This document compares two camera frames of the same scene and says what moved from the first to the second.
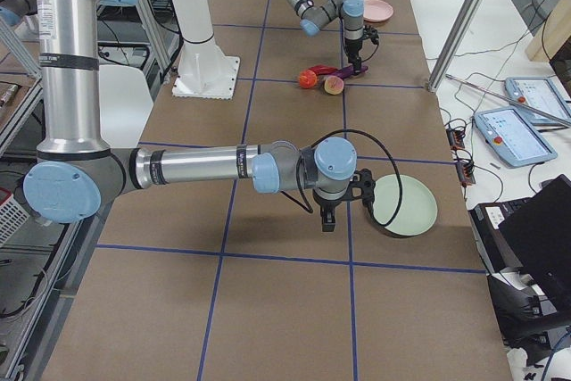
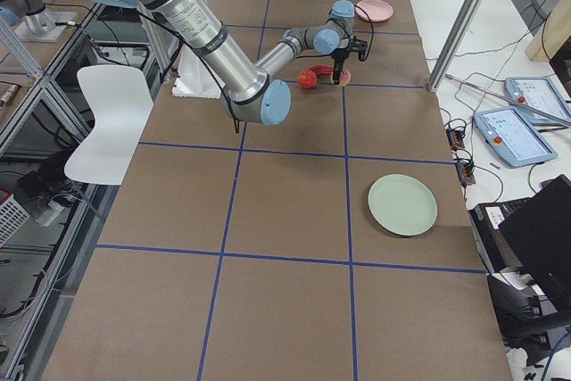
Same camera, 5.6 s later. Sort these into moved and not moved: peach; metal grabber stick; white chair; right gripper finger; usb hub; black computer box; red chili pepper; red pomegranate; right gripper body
Moved: right gripper body; peach; right gripper finger
Not moved: black computer box; metal grabber stick; usb hub; red chili pepper; white chair; red pomegranate
